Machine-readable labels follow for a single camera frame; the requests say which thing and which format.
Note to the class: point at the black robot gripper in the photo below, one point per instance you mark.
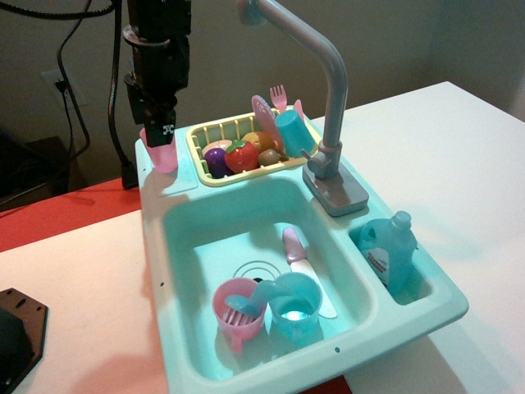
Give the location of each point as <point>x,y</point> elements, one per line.
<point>160,70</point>

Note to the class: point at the pink translucent cup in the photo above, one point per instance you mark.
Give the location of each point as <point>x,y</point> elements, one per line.
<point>163,157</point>

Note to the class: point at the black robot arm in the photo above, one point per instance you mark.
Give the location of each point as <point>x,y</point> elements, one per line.
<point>158,34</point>

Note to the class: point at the blue cup in rack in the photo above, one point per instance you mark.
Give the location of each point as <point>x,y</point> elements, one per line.
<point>294,134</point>

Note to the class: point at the teal toy sink unit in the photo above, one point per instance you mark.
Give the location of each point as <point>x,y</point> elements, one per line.
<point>198,237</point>

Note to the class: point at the purple toy eggplant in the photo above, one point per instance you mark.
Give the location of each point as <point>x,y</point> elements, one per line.
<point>215,159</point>

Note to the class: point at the yellow dish rack basket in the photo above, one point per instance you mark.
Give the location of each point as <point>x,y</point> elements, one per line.
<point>230,128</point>

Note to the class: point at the red toy strawberry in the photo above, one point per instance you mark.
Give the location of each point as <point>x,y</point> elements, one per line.
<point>241,156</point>

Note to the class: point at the orange toy fruit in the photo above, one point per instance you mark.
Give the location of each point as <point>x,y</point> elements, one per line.
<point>262,141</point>

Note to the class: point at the pink toy plate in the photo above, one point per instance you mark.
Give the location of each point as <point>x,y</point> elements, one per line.
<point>266,119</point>

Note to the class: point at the brown toy kiwi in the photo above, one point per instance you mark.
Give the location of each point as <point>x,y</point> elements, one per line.
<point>270,157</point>

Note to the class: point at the pink toy fork in rack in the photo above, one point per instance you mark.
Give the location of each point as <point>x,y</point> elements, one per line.
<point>279,98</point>

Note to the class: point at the pink toy spatula in rack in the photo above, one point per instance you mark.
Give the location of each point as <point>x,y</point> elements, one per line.
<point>298,107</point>

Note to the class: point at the grey toy faucet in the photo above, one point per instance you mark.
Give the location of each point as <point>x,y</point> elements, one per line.
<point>334,186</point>

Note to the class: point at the pink toy fork in mug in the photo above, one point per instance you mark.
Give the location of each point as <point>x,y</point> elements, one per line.
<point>235,318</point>

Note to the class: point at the blue toy spoon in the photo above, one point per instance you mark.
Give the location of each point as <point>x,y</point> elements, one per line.
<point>264,291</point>

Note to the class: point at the pink toy mug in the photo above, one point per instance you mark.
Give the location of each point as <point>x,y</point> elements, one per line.
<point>237,335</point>

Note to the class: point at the blue toy mug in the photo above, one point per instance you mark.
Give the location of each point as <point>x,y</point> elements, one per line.
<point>296,313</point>

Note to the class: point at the blue toy soap bottle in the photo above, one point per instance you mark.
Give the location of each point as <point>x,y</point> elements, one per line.
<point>387,244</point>

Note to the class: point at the white wall outlet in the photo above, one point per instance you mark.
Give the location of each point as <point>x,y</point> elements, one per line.
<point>56,84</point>

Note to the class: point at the pink handled toy knife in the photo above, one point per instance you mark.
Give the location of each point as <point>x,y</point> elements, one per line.
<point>296,257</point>

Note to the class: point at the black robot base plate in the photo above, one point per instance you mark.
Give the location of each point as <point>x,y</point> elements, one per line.
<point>23,332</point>

